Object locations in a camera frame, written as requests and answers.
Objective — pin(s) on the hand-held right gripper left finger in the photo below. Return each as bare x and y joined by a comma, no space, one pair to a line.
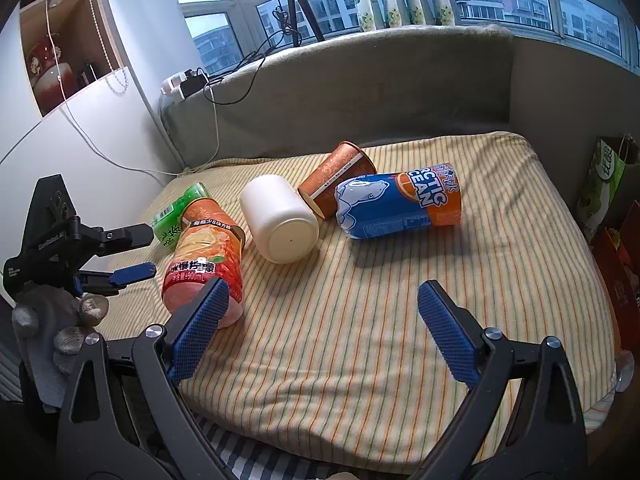
199,325

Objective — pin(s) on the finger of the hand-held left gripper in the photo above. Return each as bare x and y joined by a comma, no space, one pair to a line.
134,272
127,237

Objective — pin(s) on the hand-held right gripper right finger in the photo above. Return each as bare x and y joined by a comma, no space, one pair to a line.
445,327

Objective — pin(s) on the green labelled cup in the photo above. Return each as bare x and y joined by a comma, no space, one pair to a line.
172,215

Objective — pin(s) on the blue orange bear cup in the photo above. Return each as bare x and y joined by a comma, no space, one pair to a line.
390,205

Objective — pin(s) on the white cup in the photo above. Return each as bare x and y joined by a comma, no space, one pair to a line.
277,215

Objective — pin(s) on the brown paper cup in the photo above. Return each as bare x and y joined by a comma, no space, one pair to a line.
332,177

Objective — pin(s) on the person's left hand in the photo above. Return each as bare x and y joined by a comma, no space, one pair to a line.
67,341

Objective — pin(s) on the yellow striped mattress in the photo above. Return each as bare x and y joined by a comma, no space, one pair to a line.
350,340

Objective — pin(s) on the blue striped sheet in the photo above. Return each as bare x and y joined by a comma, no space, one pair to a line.
240,452

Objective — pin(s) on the red white vase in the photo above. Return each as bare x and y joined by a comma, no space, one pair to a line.
50,77

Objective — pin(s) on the white power strip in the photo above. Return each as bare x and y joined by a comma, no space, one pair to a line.
185,85

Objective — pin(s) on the red cardboard box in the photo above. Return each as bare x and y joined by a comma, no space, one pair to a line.
622,270

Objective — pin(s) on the green paper bag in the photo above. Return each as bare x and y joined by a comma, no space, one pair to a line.
600,185

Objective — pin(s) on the grey sofa backrest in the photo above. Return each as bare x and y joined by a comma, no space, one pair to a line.
400,85

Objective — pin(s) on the black tripod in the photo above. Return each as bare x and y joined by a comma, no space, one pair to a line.
302,0

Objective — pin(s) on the wooden wall shelf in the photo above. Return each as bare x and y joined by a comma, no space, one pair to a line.
75,25

